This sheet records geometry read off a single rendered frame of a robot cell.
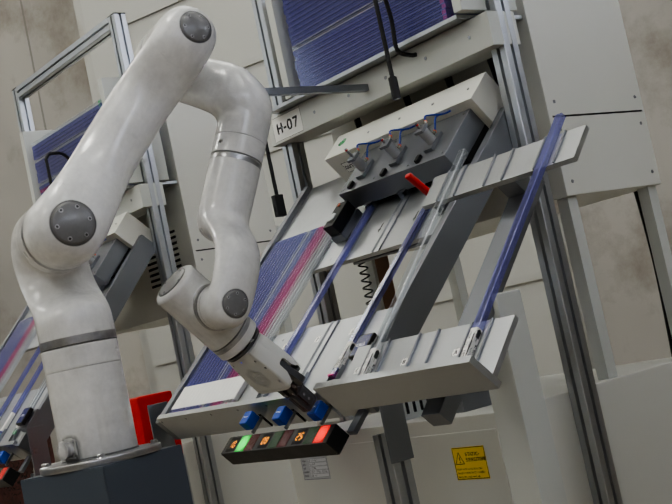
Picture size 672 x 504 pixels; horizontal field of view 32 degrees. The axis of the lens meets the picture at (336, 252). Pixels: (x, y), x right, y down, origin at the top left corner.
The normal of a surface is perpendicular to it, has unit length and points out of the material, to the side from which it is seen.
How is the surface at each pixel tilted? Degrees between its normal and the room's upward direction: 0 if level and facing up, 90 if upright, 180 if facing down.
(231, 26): 90
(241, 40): 90
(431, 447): 90
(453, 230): 90
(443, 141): 42
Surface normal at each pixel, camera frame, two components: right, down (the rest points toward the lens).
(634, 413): 0.60, -0.19
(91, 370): 0.41, -0.16
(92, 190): 0.61, -0.52
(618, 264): -0.53, 0.04
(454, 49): -0.77, 0.11
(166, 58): -0.04, 0.34
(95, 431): 0.16, -0.11
